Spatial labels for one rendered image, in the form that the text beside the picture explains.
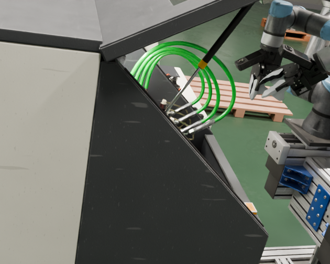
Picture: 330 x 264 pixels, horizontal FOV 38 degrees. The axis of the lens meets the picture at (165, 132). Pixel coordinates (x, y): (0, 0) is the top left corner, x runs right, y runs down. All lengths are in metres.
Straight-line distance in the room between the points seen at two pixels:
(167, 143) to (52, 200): 0.34
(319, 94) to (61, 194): 1.19
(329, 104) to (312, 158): 0.24
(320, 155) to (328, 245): 0.45
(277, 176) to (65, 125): 1.17
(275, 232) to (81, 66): 2.34
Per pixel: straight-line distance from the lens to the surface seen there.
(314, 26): 1.74
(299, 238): 3.30
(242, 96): 5.05
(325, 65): 1.56
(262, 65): 1.73
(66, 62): 1.13
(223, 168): 1.81
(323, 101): 2.07
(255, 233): 1.52
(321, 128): 2.09
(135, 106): 1.19
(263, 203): 3.51
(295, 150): 2.06
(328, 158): 2.16
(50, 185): 1.29
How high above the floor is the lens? 1.82
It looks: 26 degrees down
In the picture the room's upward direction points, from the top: 11 degrees clockwise
